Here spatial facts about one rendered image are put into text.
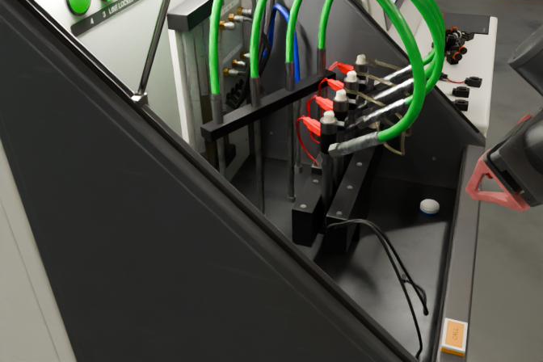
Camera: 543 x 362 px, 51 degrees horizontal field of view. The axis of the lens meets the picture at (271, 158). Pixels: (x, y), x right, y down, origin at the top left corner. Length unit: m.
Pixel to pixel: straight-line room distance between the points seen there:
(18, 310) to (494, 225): 2.04
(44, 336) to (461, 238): 0.70
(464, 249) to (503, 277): 1.39
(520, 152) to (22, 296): 0.73
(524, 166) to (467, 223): 0.46
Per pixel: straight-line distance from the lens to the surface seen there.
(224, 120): 1.01
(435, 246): 1.16
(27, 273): 0.91
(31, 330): 1.02
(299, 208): 0.98
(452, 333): 0.84
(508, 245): 2.53
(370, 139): 0.77
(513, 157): 0.59
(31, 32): 0.64
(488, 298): 2.28
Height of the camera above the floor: 1.59
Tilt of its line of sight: 33 degrees down
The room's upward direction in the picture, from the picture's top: 2 degrees counter-clockwise
